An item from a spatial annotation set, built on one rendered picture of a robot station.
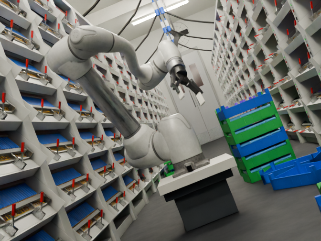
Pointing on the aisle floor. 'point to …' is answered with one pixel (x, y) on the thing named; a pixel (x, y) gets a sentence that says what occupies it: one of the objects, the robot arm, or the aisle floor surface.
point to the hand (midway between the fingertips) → (192, 99)
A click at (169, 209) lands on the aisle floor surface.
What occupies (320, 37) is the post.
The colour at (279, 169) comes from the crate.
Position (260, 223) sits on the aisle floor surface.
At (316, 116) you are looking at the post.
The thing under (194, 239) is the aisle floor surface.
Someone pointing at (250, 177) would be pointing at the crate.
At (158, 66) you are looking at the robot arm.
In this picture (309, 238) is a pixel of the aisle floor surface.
